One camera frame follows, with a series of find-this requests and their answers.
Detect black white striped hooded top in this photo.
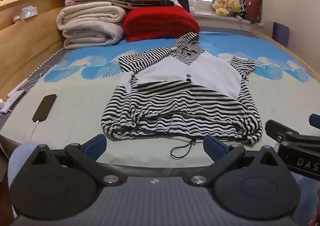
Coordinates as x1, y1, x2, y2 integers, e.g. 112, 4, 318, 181
101, 32, 263, 145

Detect black smartphone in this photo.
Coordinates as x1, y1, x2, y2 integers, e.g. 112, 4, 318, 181
32, 94, 57, 123

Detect blue white patterned bedsheet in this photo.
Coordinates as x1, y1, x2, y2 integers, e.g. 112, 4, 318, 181
1, 32, 319, 167

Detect white power strip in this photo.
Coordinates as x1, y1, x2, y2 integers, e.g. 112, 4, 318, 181
0, 78, 29, 114

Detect purple box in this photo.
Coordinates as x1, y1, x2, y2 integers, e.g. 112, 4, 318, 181
272, 22, 290, 48

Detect yellow plush toys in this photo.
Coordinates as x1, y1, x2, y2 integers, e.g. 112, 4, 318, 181
211, 0, 241, 17

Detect wooden bed headboard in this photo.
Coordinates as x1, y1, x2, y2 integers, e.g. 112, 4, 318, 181
0, 0, 65, 99

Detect cream folded blanket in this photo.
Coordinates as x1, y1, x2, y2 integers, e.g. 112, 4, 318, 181
56, 2, 126, 50

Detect tissue packet on headboard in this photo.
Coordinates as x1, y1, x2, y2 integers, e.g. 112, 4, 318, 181
20, 5, 38, 20

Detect red folded blanket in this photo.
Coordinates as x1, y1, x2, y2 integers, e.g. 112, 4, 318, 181
123, 5, 200, 42

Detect white charging cable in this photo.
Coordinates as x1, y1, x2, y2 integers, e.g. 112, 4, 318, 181
29, 119, 41, 143

